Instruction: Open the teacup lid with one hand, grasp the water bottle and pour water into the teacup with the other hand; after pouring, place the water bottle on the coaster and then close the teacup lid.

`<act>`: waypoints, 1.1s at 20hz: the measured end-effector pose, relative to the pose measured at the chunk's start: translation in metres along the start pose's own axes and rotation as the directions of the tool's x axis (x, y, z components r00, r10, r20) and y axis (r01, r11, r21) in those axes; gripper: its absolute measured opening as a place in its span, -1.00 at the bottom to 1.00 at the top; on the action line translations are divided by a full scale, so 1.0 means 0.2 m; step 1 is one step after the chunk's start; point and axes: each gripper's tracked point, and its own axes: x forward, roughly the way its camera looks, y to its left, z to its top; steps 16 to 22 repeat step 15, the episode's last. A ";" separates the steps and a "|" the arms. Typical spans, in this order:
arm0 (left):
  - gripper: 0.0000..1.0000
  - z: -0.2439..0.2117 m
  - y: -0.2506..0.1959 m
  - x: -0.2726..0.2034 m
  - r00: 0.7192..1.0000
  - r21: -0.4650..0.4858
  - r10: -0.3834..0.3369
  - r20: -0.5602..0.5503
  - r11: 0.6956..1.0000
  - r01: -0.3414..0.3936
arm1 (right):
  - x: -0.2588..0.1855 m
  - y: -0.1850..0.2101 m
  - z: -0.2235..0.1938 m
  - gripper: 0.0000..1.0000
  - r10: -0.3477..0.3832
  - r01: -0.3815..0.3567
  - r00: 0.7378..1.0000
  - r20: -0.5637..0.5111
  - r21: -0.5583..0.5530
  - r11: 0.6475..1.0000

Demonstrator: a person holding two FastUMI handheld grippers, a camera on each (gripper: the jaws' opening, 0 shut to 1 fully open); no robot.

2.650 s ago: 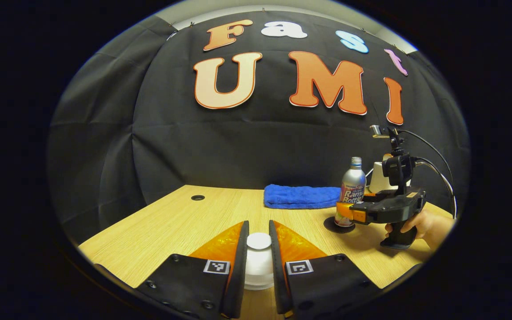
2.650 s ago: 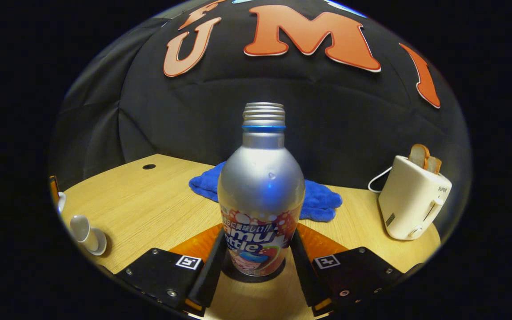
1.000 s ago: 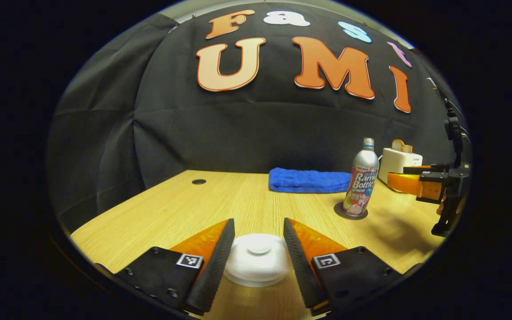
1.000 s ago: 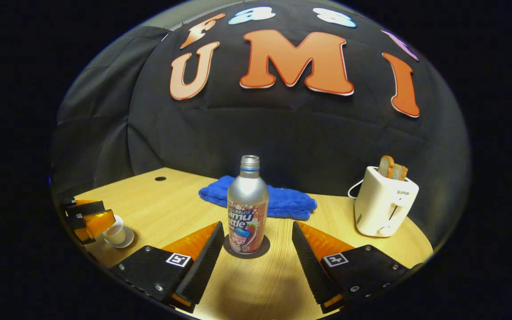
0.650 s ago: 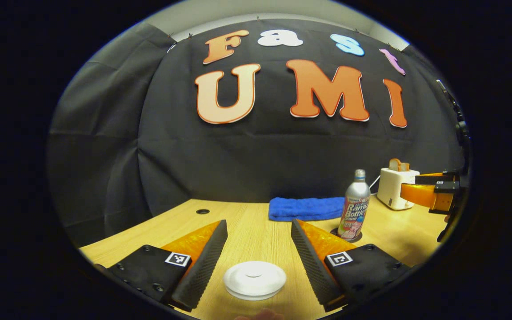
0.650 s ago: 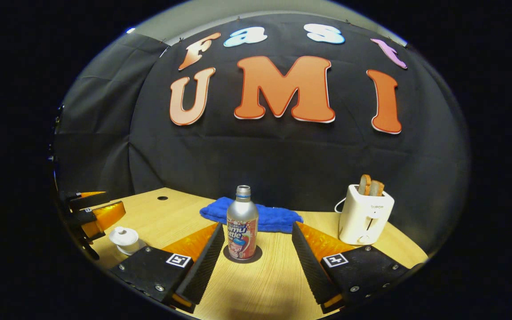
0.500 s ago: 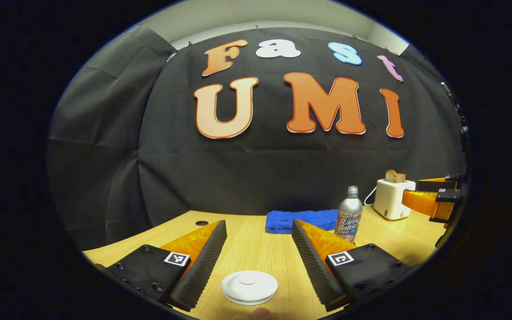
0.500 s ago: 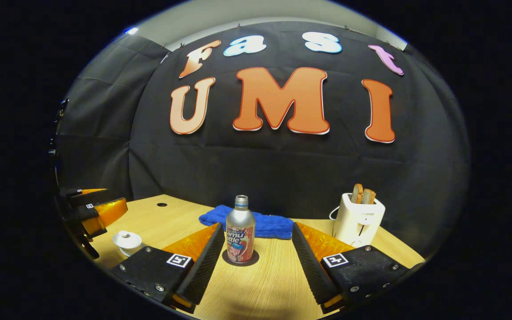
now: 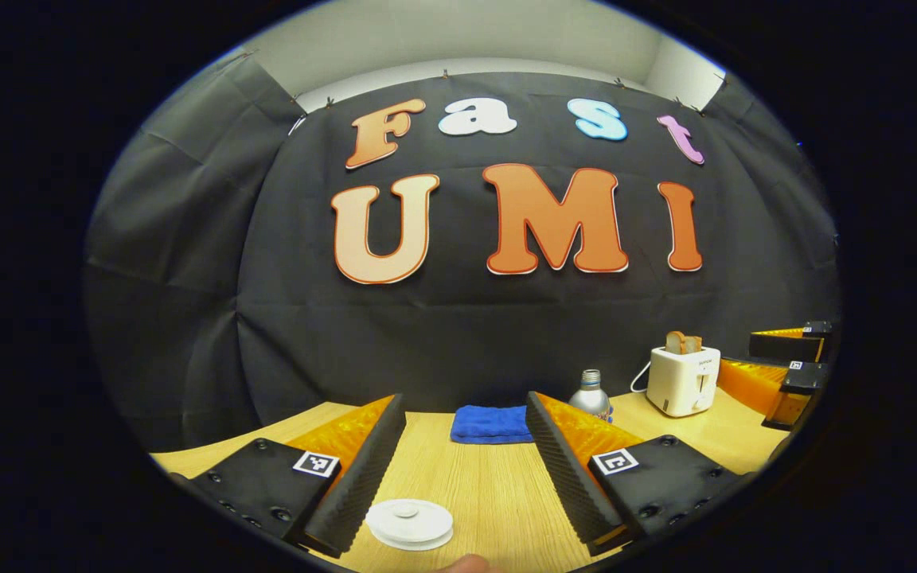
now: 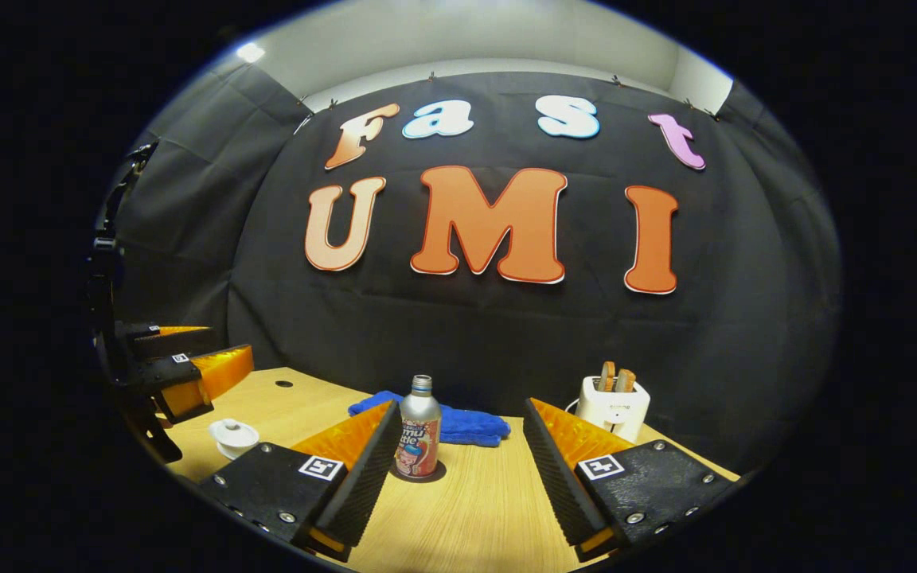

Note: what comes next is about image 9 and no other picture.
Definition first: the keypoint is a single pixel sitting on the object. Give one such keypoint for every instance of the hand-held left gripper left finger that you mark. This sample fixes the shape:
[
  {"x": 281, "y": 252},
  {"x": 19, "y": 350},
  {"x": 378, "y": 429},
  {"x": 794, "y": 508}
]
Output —
[{"x": 363, "y": 469}]

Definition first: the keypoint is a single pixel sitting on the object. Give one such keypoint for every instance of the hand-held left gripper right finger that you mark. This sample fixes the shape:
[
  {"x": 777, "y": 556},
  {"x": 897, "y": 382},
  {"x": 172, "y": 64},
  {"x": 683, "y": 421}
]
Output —
[{"x": 566, "y": 469}]

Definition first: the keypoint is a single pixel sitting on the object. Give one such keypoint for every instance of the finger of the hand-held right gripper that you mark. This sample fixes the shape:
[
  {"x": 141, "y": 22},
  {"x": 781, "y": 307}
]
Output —
[
  {"x": 785, "y": 347},
  {"x": 745, "y": 383}
]

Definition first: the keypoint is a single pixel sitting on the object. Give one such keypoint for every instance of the silver water bottle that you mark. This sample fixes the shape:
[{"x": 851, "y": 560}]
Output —
[{"x": 590, "y": 398}]

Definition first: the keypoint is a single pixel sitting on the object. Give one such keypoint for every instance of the white toaster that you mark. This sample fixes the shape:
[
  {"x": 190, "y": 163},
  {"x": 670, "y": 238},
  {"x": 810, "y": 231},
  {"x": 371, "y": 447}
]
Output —
[{"x": 681, "y": 382}]

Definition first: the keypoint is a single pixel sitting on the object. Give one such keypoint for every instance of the toast slice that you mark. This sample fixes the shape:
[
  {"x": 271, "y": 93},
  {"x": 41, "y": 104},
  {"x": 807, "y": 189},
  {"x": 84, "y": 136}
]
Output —
[{"x": 683, "y": 344}]

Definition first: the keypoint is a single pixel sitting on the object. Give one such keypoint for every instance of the blue towel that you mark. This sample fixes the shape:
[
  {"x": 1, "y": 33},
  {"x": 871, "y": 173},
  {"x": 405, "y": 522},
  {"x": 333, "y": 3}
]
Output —
[{"x": 490, "y": 424}]

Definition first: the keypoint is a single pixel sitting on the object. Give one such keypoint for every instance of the black backdrop cloth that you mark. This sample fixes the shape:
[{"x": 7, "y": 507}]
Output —
[{"x": 466, "y": 342}]

